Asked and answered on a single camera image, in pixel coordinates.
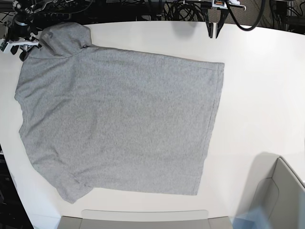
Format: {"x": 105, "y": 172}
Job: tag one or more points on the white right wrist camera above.
{"x": 25, "y": 45}

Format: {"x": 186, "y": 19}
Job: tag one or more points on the grey plastic bin bottom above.
{"x": 96, "y": 219}

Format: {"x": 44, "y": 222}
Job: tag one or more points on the grey T-shirt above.
{"x": 116, "y": 119}

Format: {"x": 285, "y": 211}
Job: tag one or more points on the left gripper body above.
{"x": 22, "y": 28}

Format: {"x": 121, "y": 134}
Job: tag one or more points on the grey plastic bin right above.
{"x": 279, "y": 200}

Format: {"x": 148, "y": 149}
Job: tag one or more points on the blue translucent object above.
{"x": 250, "y": 218}

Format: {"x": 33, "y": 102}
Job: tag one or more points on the grey plastic bin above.
{"x": 279, "y": 200}
{"x": 96, "y": 219}

